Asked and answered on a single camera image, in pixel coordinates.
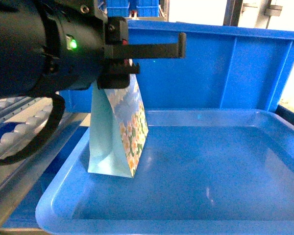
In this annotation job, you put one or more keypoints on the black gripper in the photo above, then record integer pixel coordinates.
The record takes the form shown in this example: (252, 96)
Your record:
(117, 53)

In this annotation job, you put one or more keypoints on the flower pattern gift bag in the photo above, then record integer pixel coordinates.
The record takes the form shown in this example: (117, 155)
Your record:
(118, 130)

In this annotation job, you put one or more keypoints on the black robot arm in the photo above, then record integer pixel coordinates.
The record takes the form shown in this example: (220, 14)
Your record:
(48, 46)

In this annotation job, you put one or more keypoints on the white roller conveyor track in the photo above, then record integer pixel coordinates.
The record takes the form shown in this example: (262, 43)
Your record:
(23, 133)

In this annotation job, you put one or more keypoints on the large blue plastic bin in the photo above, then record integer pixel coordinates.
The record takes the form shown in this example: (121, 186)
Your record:
(225, 67)

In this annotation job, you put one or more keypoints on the blue plastic tray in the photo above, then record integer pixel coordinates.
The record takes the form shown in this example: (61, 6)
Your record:
(202, 172)

